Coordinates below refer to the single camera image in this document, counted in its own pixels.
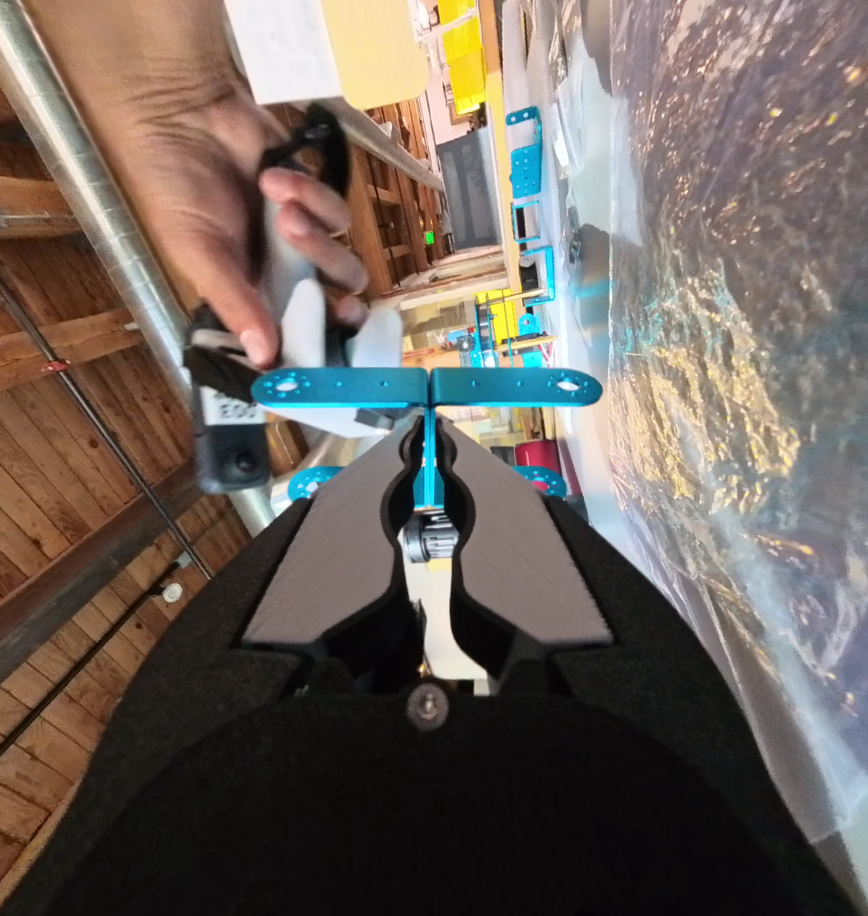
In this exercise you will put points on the light plywood panel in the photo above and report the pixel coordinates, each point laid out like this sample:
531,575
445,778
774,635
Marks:
370,50

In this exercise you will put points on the yellow bin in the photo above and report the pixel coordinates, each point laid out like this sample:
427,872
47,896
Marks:
463,65
501,315

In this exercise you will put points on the silver ventilation duct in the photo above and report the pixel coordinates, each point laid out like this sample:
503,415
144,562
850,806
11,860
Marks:
91,186

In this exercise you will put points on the black monitor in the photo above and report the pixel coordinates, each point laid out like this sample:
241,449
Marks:
467,193

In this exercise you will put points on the small blue metal bracket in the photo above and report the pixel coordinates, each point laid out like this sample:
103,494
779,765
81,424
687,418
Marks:
534,272

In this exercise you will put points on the red cylindrical container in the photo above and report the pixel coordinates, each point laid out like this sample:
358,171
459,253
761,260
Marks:
539,451

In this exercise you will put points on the perforated blue metal bracket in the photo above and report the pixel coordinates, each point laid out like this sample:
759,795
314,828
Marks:
524,150

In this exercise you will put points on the blue metal bracket assembly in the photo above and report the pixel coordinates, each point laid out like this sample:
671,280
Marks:
348,387

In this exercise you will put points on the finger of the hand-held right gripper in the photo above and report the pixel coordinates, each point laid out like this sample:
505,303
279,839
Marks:
363,422

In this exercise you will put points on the white hanging panel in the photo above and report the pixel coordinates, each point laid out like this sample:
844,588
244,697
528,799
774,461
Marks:
277,43

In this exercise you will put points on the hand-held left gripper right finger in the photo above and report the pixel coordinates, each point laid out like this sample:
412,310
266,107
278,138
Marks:
534,566

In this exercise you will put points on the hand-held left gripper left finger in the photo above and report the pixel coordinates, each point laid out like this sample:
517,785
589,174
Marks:
327,566

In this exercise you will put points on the large clear plastic bag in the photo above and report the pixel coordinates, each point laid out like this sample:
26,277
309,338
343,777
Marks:
749,358

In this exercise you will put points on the person's right hand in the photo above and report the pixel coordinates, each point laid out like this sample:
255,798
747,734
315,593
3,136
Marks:
191,186

